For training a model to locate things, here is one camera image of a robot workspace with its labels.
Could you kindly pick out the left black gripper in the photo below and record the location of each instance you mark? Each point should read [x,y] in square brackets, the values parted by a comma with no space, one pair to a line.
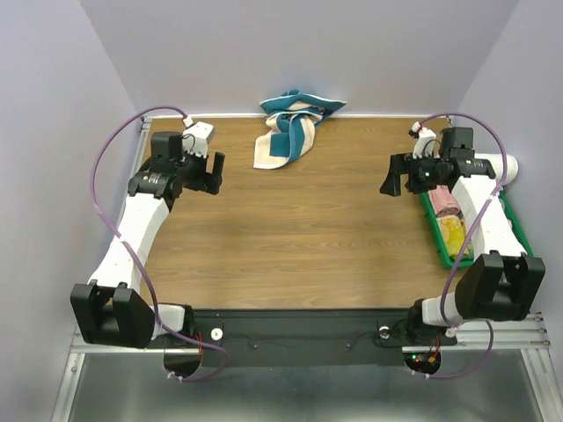
[208,182]

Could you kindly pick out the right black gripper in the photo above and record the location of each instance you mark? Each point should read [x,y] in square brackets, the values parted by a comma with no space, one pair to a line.
[403,163]

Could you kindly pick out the teal and cream Doraemon towel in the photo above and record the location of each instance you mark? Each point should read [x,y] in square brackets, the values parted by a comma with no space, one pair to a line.
[292,119]

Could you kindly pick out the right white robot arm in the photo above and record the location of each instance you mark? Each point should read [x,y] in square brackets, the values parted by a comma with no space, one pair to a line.
[503,280]

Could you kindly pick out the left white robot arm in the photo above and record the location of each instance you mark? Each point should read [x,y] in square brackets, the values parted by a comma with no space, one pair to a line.
[109,308]

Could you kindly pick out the pink rolled towel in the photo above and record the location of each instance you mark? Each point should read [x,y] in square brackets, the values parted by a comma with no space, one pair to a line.
[443,202]

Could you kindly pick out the yellow rolled towel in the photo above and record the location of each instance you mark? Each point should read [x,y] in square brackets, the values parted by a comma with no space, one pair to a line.
[453,234]

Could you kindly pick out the white rolled towel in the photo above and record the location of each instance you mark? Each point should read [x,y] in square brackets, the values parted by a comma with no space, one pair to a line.
[496,161]

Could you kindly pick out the green plastic tray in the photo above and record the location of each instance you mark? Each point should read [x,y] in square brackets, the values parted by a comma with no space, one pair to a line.
[447,262]

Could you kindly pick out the circuit board with leds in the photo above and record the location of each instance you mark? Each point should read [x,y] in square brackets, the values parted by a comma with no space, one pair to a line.
[424,362]

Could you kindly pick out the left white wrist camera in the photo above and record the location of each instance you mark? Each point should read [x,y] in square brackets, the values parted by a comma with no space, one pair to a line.
[196,139]

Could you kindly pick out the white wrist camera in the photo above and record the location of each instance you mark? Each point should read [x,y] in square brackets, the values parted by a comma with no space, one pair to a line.
[425,141]
[196,139]

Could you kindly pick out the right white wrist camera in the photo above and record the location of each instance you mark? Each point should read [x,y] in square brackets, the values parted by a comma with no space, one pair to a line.
[425,141]

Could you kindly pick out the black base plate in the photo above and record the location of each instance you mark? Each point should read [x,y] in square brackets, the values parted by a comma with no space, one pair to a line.
[313,337]

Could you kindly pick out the aluminium frame rail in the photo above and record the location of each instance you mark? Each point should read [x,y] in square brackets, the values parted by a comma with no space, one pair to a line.
[314,234]

